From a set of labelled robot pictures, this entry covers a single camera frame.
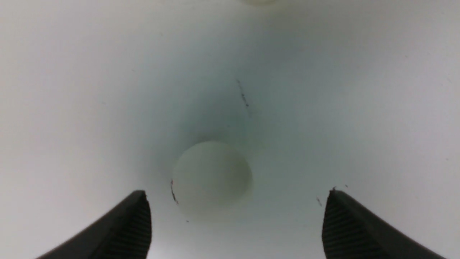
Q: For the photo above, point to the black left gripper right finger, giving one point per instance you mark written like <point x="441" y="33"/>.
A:
<point x="351" y="231"/>

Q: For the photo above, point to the white ping-pong ball with mark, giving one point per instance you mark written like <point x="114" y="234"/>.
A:
<point x="211" y="183"/>

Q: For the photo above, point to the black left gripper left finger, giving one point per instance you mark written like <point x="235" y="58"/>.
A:
<point x="124" y="232"/>

